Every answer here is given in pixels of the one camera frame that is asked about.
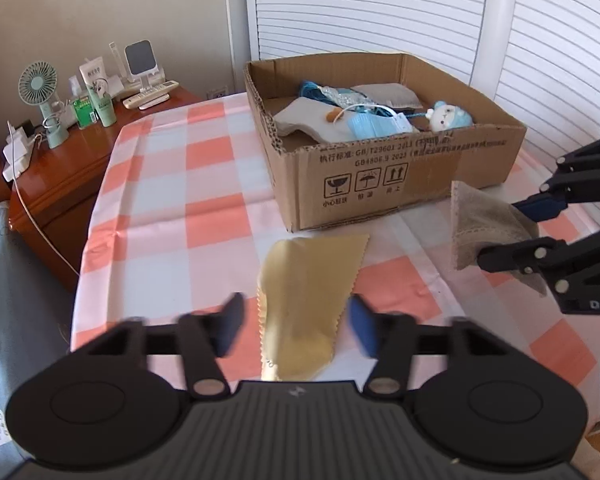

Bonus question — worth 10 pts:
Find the grey bed sheet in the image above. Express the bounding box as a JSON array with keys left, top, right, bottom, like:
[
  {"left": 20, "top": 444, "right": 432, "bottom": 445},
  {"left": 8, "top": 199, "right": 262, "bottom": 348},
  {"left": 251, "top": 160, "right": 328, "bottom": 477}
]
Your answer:
[{"left": 0, "top": 202, "right": 74, "bottom": 479}]

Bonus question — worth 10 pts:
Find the grey mesh pouch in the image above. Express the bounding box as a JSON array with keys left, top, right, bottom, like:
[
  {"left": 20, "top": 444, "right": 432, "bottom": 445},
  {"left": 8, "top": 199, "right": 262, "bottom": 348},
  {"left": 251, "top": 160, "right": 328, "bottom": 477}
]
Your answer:
[
  {"left": 451, "top": 181, "right": 540, "bottom": 270},
  {"left": 353, "top": 82, "right": 422, "bottom": 110}
]

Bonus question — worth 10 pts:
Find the white louvered closet door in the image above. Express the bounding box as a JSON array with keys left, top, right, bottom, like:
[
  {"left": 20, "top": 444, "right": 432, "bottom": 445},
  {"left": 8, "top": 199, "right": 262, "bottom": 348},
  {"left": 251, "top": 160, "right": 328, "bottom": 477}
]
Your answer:
[{"left": 230, "top": 0, "right": 600, "bottom": 162}]

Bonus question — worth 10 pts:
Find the white charging cable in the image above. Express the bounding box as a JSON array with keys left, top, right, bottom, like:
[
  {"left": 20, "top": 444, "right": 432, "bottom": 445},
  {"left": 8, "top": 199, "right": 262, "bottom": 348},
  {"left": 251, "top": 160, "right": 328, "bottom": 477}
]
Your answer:
[{"left": 7, "top": 119, "right": 81, "bottom": 279}]

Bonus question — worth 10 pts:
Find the yellow cleaning cloth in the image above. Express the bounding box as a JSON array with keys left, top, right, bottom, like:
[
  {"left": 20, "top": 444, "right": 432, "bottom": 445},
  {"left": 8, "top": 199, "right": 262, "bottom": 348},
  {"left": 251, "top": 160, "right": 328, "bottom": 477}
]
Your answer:
[{"left": 257, "top": 234, "right": 370, "bottom": 382}]

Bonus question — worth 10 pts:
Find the wall power socket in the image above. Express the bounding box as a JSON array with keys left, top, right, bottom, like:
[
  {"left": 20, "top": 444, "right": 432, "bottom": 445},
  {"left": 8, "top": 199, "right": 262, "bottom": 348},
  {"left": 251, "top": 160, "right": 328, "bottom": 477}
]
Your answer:
[{"left": 207, "top": 86, "right": 228, "bottom": 100}]

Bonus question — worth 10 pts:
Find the white remote control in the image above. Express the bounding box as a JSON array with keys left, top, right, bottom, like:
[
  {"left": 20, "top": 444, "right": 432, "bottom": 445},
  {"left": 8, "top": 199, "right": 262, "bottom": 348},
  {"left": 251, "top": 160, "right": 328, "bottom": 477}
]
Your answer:
[{"left": 122, "top": 80, "right": 180, "bottom": 110}]

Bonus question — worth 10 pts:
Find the wooden nightstand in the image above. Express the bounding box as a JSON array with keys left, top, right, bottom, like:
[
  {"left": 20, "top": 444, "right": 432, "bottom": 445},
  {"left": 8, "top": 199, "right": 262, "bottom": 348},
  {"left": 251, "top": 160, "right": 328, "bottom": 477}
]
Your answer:
[{"left": 8, "top": 87, "right": 200, "bottom": 292}]

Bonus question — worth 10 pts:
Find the blue plush toy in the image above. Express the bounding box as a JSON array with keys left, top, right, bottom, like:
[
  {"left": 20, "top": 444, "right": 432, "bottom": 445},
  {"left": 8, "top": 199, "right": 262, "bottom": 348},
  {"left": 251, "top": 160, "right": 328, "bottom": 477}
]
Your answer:
[{"left": 426, "top": 101, "right": 474, "bottom": 132}]

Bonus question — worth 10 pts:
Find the blue face mask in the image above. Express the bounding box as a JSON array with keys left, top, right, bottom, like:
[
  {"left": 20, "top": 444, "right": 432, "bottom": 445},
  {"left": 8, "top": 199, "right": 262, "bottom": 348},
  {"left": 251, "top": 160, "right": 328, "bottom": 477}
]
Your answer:
[{"left": 332, "top": 103, "right": 416, "bottom": 140}]

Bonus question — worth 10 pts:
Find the green tube bottle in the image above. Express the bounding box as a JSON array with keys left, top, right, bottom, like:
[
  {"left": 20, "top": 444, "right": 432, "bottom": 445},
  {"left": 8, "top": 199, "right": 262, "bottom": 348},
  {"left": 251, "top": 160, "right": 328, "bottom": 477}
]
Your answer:
[{"left": 93, "top": 86, "right": 117, "bottom": 127}]

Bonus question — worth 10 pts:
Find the blue patterned sachet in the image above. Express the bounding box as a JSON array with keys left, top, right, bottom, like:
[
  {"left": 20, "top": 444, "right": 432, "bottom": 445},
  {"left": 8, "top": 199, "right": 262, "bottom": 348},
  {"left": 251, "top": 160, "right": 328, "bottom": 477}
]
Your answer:
[{"left": 299, "top": 80, "right": 370, "bottom": 108}]

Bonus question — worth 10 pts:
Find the white power strip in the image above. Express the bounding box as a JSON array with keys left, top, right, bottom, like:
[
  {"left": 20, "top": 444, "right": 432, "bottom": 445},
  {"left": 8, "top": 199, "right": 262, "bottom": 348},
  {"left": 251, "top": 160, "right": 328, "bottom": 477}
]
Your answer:
[{"left": 3, "top": 128, "right": 43, "bottom": 182}]

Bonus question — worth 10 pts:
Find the cardboard box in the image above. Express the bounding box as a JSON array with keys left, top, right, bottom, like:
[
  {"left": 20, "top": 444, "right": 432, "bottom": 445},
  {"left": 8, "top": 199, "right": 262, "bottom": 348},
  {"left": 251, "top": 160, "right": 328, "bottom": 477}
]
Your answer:
[{"left": 244, "top": 52, "right": 527, "bottom": 232}]

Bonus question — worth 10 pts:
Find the white cosmetic tube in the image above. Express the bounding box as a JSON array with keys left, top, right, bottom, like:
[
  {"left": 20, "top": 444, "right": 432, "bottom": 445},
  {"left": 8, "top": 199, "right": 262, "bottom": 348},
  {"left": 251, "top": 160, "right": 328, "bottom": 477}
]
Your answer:
[{"left": 79, "top": 56, "right": 108, "bottom": 96}]

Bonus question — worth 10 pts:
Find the green small box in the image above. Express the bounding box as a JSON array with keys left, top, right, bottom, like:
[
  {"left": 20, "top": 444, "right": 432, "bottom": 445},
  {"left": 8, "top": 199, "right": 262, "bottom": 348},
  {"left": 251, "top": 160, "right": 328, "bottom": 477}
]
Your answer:
[{"left": 72, "top": 96, "right": 97, "bottom": 129}]

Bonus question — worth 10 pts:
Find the white towel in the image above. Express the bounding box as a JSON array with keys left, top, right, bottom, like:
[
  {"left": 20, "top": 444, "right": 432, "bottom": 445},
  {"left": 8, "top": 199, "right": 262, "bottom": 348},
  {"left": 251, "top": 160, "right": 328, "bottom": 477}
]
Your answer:
[{"left": 274, "top": 98, "right": 356, "bottom": 143}]

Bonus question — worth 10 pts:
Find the small orange object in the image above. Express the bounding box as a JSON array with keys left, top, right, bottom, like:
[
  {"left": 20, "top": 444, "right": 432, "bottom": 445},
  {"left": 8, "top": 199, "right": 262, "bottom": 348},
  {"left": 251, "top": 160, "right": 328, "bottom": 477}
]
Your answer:
[{"left": 326, "top": 108, "right": 340, "bottom": 122}]

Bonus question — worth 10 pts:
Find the green desk fan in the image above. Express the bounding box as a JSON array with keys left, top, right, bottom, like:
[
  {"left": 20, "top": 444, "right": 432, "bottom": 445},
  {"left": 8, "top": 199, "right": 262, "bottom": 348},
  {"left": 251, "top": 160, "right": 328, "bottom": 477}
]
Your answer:
[{"left": 18, "top": 61, "right": 69, "bottom": 150}]

